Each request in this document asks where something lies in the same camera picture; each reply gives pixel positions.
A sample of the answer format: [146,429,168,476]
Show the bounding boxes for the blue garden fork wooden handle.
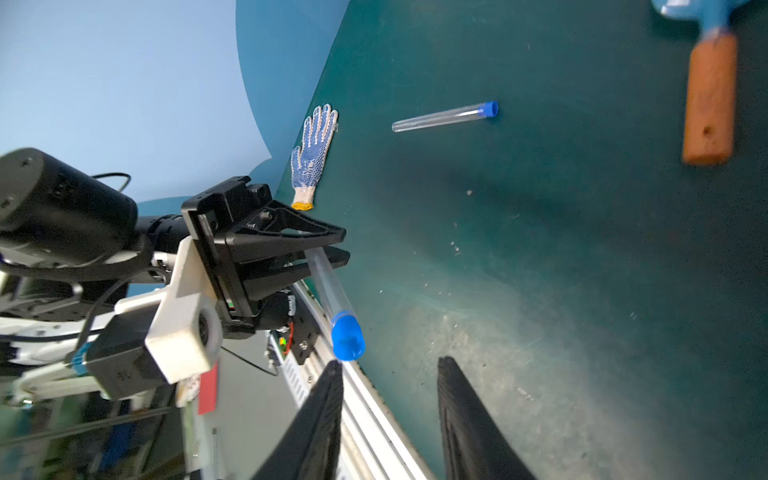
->
[651,0,748,166]

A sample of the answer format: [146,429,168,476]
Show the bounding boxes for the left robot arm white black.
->
[1,148,350,405]

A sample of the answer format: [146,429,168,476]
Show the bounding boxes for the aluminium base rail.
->
[277,283,434,479]

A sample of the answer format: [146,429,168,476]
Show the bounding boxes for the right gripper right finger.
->
[437,356,534,479]

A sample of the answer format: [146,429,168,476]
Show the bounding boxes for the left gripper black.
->
[181,176,346,339]

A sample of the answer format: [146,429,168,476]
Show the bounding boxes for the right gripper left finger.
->
[253,360,344,479]

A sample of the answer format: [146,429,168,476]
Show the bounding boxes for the blue stopper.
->
[480,101,499,118]
[331,310,366,361]

